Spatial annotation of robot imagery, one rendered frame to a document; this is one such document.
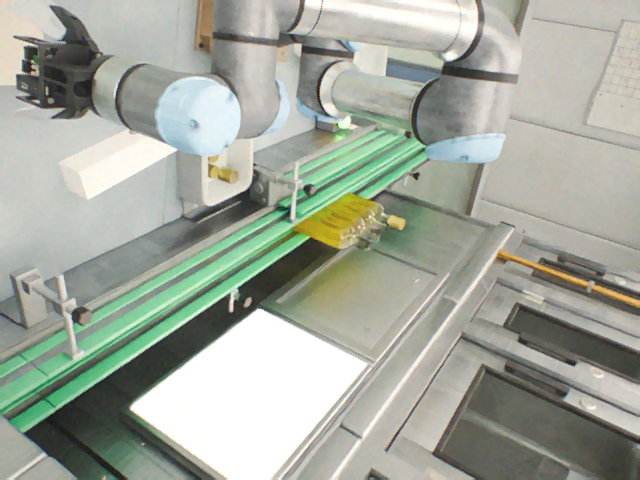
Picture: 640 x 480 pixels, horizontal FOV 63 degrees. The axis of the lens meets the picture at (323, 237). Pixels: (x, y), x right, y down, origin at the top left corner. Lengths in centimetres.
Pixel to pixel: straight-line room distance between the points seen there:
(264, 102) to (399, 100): 37
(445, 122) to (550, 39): 631
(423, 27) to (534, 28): 643
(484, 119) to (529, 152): 657
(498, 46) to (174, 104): 48
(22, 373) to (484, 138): 83
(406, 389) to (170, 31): 92
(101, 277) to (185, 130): 67
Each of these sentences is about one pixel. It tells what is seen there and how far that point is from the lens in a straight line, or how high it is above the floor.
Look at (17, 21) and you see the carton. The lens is 93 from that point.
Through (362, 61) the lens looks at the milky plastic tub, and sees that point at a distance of 192.
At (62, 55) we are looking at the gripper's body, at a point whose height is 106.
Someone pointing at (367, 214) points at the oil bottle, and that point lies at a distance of 149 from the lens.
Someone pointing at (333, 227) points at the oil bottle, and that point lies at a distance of 140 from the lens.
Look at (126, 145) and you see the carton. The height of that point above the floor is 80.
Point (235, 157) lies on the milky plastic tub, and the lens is 137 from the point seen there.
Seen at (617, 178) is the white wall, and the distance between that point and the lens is 733.
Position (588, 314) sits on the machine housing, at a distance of 168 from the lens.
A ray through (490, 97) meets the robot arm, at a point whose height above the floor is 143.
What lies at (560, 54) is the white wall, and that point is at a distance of 712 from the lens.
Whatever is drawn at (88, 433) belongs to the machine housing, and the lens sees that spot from 114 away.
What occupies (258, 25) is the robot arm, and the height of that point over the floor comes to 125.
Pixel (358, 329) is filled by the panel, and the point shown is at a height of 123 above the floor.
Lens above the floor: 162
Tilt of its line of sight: 25 degrees down
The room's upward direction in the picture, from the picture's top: 112 degrees clockwise
